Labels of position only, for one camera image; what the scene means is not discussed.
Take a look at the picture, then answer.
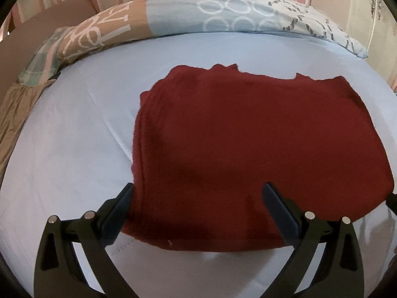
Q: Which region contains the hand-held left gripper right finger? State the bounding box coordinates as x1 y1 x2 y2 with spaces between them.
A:
262 183 365 298

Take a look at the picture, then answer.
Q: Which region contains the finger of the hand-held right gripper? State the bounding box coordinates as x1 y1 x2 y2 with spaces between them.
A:
386 192 397 214

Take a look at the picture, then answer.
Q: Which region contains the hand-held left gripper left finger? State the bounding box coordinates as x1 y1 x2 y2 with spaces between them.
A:
33 183 137 298

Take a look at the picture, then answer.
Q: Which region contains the red knit sweater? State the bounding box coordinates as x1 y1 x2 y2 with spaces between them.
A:
119 64 395 253

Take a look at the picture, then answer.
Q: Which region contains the light blue bed sheet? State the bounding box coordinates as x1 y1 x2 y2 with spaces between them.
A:
0 31 397 298

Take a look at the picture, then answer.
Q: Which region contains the tan folded cloth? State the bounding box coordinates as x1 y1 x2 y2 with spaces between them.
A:
0 79 58 181

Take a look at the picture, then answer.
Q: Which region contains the plaid pastel pillow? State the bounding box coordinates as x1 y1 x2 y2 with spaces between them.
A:
18 26 67 86

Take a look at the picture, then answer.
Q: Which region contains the white wardrobe with flower decor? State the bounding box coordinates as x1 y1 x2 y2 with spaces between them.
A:
350 0 397 91

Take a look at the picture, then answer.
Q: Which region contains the brown bed board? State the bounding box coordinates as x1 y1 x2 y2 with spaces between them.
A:
0 0 100 101

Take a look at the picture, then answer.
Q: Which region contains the blue and tan patterned duvet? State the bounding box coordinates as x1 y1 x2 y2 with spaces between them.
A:
59 0 369 66

